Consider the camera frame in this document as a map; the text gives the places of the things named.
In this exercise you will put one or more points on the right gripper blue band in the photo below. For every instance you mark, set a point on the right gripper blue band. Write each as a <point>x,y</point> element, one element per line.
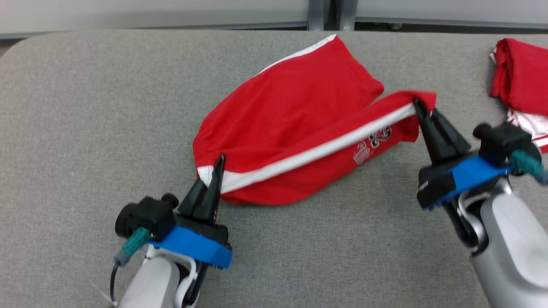
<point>458,177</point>

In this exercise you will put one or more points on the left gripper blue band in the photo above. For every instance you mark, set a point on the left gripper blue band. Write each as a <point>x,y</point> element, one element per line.
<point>197,246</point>

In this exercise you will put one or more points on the red shirt with white sleeves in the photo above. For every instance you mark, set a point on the red shirt with white sleeves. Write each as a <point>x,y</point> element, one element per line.
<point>524,77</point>

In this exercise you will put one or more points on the red shorts with white stripe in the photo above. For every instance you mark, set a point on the red shorts with white stripe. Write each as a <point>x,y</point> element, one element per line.
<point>291,111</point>

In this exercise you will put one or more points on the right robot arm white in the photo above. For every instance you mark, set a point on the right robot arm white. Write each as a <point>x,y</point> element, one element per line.
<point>509,248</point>

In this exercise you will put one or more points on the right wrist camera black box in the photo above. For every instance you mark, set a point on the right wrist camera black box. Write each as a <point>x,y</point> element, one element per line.
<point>503,141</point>

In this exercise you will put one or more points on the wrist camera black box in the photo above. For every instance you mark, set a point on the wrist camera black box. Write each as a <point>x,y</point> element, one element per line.
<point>503,141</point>
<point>145,216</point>

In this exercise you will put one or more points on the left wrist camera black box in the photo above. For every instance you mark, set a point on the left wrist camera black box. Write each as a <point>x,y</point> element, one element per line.
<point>145,216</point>

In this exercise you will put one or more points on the grey rounded post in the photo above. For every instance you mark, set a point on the grey rounded post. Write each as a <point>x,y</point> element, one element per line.
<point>319,15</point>
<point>346,15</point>

